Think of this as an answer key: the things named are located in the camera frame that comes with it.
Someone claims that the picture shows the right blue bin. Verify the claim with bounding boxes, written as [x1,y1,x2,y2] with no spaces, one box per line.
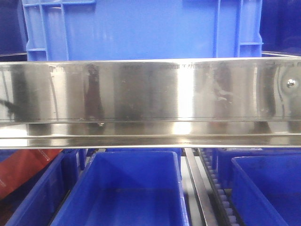
[231,154,301,226]

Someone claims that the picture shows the red bag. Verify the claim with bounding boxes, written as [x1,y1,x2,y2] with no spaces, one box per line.
[0,149,62,199]

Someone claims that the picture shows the blue bin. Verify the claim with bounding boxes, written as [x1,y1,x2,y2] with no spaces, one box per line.
[52,151,189,226]
[231,154,301,226]
[0,149,81,226]

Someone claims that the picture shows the left blue bin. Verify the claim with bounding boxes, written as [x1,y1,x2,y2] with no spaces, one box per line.
[0,149,81,226]

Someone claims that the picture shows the roller track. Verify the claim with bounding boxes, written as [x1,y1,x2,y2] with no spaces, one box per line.
[182,148,244,226]

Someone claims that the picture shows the upper blue crate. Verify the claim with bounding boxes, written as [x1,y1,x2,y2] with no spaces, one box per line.
[22,0,262,61]

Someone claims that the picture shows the middle blue bin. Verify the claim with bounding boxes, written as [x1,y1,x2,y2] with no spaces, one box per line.
[52,151,189,226]

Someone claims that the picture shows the stainless steel shelf rail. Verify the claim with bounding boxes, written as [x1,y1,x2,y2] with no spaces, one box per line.
[0,56,301,149]

